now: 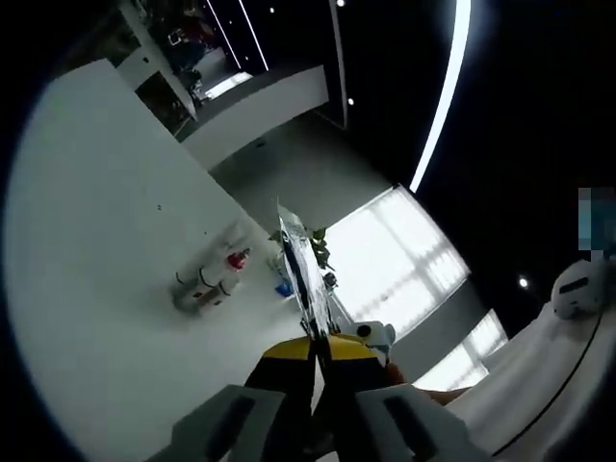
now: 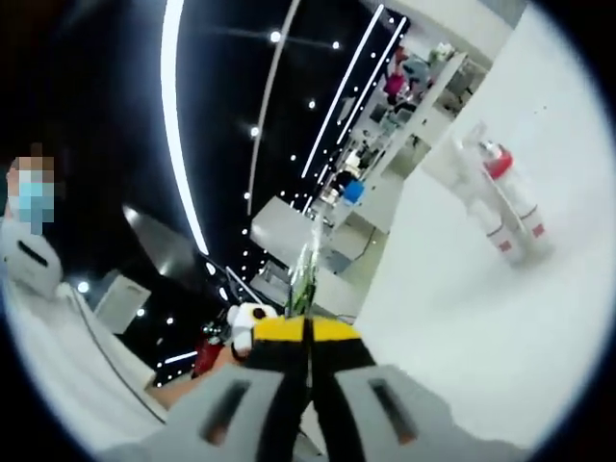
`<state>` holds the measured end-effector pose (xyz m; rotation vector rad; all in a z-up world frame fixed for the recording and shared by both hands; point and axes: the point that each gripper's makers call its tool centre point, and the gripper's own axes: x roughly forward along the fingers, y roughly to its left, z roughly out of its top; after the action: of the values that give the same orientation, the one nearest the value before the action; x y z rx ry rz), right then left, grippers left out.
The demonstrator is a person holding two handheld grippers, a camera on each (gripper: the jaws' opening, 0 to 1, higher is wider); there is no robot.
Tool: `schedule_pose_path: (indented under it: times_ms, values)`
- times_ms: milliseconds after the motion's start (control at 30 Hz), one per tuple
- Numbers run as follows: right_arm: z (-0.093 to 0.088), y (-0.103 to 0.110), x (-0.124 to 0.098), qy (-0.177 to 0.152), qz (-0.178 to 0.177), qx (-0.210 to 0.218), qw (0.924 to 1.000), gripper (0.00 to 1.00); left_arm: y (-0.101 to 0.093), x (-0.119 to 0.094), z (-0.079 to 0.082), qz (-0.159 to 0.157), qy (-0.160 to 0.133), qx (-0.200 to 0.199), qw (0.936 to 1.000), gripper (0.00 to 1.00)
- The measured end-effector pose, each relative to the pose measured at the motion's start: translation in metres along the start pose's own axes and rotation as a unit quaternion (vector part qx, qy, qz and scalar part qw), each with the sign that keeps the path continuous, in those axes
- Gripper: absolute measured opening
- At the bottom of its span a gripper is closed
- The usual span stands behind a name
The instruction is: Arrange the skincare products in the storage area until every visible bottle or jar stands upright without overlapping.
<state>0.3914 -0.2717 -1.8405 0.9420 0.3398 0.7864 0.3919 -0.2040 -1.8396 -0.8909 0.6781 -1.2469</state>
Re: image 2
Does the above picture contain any red collar skincare bottle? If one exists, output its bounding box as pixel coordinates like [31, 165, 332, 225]
[474, 138, 540, 227]

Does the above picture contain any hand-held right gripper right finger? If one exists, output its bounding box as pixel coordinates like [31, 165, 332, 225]
[305, 316, 528, 462]

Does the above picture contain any red canister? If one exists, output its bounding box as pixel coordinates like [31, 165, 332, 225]
[193, 322, 228, 382]

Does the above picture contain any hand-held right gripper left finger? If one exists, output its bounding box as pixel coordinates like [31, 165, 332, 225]
[100, 315, 312, 462]

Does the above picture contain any white skincare bottle red label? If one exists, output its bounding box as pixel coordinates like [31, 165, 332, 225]
[483, 201, 528, 268]
[514, 190, 555, 256]

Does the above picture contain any white chest device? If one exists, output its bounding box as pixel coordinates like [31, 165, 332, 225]
[1, 224, 64, 295]

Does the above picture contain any white skincare tube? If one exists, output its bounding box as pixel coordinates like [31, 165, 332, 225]
[449, 121, 511, 232]

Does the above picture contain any long white office desk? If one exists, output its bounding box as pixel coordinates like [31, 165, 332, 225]
[249, 47, 471, 278]

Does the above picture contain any blue box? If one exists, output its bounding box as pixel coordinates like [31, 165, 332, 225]
[341, 179, 366, 207]

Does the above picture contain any green black packet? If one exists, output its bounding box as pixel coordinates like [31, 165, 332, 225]
[283, 214, 322, 320]

